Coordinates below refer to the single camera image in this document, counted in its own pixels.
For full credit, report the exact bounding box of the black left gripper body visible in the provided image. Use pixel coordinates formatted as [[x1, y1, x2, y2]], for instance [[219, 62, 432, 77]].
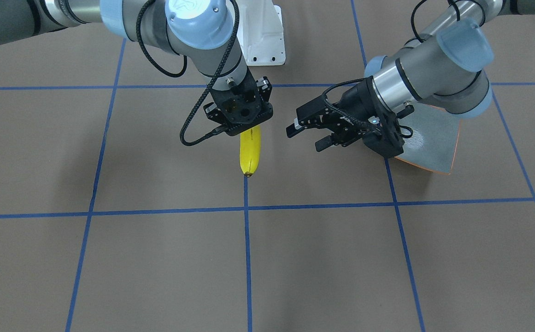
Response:
[[297, 77, 414, 159]]

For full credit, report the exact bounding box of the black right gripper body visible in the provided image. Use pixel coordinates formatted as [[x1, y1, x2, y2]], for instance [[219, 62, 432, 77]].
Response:
[[203, 74, 273, 136]]

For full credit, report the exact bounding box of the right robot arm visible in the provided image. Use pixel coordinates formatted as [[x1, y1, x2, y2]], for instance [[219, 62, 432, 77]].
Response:
[[0, 0, 273, 136]]

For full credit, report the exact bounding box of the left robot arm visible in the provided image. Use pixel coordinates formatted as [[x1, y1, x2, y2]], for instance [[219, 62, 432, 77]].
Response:
[[286, 0, 535, 159]]

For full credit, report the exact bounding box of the grey square plate orange rim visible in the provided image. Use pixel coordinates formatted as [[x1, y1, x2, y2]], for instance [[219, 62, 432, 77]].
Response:
[[394, 103, 461, 175]]

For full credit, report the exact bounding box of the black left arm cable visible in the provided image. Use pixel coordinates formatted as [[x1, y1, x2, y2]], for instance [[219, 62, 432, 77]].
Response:
[[322, 0, 485, 139]]

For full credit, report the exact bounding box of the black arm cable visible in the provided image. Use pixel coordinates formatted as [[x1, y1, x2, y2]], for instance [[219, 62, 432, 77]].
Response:
[[322, 0, 485, 139], [137, 0, 241, 147]]

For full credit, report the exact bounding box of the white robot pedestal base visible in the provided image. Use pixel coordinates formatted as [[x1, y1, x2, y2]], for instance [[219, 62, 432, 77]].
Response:
[[237, 0, 286, 66]]

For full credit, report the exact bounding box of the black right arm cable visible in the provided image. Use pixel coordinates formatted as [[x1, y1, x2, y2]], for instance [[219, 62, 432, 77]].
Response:
[[137, 0, 241, 147]]

